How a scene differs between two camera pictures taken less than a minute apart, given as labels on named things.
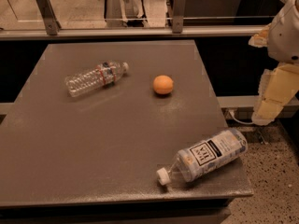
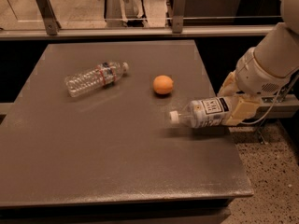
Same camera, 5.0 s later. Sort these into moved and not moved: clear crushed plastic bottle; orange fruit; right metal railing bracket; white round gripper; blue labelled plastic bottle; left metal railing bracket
Moved: white round gripper; blue labelled plastic bottle
Not moved: clear crushed plastic bottle; right metal railing bracket; left metal railing bracket; orange fruit
